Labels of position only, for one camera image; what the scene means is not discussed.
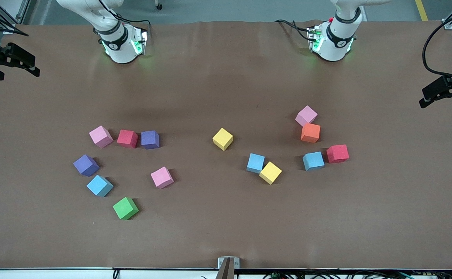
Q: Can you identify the red foam block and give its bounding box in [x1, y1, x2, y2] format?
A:
[326, 145, 350, 164]
[117, 129, 139, 149]

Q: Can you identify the purple foam block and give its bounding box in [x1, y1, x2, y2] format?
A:
[73, 154, 100, 177]
[141, 130, 160, 150]

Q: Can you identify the yellow foam block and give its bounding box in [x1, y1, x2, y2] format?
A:
[212, 127, 234, 151]
[259, 161, 283, 185]

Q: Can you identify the blue foam block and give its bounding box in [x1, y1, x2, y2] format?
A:
[86, 174, 114, 197]
[302, 151, 325, 171]
[246, 153, 266, 174]

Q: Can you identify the pink foam block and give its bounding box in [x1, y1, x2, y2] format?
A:
[150, 166, 174, 189]
[295, 105, 318, 127]
[89, 125, 114, 149]

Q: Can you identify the orange foam block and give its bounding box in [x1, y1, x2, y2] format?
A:
[301, 123, 321, 143]

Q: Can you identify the green foam block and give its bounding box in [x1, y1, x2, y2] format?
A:
[112, 196, 139, 220]

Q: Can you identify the brown table mat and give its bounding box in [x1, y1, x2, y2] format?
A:
[0, 20, 452, 270]

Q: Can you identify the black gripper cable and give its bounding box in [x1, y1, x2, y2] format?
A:
[422, 8, 452, 78]

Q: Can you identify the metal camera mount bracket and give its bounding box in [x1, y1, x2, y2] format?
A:
[217, 257, 240, 279]

